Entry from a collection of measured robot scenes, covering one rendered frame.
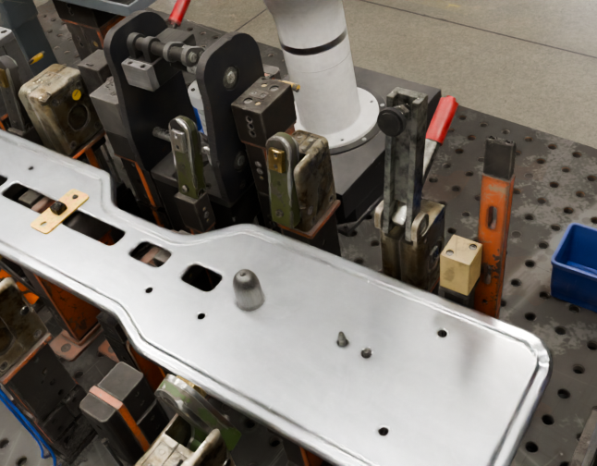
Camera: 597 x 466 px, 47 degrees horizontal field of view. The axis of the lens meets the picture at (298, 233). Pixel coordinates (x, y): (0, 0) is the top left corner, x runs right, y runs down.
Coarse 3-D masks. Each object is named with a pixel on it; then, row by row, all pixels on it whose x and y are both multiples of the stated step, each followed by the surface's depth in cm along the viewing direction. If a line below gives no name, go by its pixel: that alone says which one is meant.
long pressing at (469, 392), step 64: (0, 192) 101; (64, 192) 99; (64, 256) 89; (128, 256) 88; (192, 256) 86; (256, 256) 84; (320, 256) 82; (128, 320) 81; (192, 320) 79; (256, 320) 77; (320, 320) 76; (384, 320) 75; (448, 320) 74; (256, 384) 72; (320, 384) 71; (384, 384) 69; (448, 384) 68; (512, 384) 67; (320, 448) 66; (384, 448) 65; (448, 448) 64; (512, 448) 63
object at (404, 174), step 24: (408, 96) 67; (384, 120) 66; (408, 120) 68; (408, 144) 70; (384, 168) 73; (408, 168) 71; (384, 192) 74; (408, 192) 72; (384, 216) 76; (408, 216) 74; (408, 240) 76
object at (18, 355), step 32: (0, 288) 81; (0, 320) 82; (32, 320) 86; (0, 352) 84; (32, 352) 88; (32, 384) 91; (64, 384) 96; (32, 416) 96; (64, 416) 97; (64, 448) 99
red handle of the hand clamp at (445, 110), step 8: (448, 96) 77; (440, 104) 77; (448, 104) 76; (456, 104) 77; (440, 112) 76; (448, 112) 76; (432, 120) 77; (440, 120) 76; (448, 120) 76; (432, 128) 76; (440, 128) 76; (448, 128) 77; (432, 136) 76; (440, 136) 76; (432, 144) 76; (440, 144) 77; (424, 152) 77; (432, 152) 76; (424, 160) 76; (432, 160) 76; (424, 168) 76; (424, 176) 76; (400, 208) 76; (392, 216) 77; (400, 216) 76; (400, 224) 76
